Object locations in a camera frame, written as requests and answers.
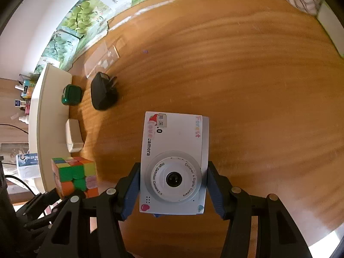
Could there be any black power adapter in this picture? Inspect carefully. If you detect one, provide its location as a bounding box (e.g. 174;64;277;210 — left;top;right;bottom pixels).
90;72;118;111

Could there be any white toy camera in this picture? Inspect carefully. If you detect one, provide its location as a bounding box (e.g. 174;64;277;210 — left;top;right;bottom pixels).
139;111;209;215

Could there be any grape print paper backdrop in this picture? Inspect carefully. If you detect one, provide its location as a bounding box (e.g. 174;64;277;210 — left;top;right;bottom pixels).
33;0;200;72

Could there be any green black plug adapter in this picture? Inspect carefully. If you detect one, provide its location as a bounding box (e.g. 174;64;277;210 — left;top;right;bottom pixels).
61;84;83;106

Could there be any colourful puzzle cube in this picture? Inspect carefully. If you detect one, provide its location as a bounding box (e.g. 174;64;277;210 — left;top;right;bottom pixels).
51;157;99;198

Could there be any blue label floss box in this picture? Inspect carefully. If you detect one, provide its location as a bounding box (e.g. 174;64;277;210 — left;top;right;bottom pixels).
16;153;40;179

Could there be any beige rectangular eraser block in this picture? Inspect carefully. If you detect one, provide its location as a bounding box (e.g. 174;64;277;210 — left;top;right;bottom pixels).
65;119;84;153

